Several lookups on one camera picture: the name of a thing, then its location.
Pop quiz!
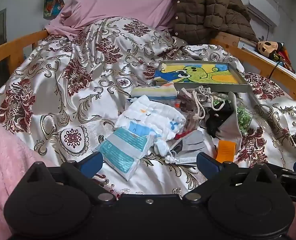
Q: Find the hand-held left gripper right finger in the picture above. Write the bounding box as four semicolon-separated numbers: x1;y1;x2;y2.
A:
183;152;278;203

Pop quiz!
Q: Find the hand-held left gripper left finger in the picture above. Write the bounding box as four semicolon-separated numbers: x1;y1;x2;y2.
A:
23;151;116;203

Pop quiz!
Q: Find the grey cloth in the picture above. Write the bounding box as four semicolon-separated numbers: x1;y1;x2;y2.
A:
216;91;243;153

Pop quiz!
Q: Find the white printed cloth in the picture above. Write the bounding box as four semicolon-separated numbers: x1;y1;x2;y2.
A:
114;95;187;155

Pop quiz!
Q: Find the colourful storage box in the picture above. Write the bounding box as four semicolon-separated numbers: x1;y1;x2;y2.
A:
154;60;254;93

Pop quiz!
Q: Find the orange tag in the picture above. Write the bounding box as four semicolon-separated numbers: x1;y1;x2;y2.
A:
216;140;237;163

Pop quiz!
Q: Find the blue face mask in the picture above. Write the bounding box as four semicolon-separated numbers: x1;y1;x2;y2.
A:
174;155;198;165

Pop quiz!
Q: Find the grey felt piece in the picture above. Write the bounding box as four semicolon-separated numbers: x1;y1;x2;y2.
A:
173;130;212;159

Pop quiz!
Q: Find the teal and white tissue packet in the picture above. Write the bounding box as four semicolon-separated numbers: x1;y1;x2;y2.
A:
95;127;154;182

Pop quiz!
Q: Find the black cloth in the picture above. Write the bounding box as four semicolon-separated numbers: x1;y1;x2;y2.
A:
205;100;234;138

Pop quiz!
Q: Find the green patterned clear bag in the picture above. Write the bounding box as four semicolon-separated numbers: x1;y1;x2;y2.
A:
210;92;253;134

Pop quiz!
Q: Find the floral satin bedspread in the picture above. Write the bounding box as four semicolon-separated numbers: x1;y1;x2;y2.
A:
0;17;296;205

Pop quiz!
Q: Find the striped folded cloth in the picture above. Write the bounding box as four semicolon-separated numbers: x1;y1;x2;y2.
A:
130;81;178;101

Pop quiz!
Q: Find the pink fluffy blanket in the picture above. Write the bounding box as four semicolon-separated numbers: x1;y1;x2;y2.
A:
0;121;56;240

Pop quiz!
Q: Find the white flat board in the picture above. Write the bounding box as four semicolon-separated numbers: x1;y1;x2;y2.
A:
238;38;296;77

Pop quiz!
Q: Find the colourful plush toy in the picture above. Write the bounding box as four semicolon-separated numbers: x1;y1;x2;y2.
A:
256;41;295;73

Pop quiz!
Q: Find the brown quilted jacket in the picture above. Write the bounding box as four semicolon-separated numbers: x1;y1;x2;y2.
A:
173;0;259;46

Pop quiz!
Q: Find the white air conditioner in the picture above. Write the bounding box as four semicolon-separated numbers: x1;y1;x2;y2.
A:
240;0;280;27

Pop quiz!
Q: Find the pink bed sheet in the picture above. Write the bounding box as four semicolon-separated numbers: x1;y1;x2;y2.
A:
44;0;186;37

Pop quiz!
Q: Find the black cable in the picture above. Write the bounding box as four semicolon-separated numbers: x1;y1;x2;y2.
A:
269;60;282;79

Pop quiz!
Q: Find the wooden bed frame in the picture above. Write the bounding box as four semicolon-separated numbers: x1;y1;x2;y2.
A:
0;30;296;100

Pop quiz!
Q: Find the colourful wall poster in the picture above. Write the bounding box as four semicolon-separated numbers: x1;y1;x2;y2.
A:
44;0;65;20

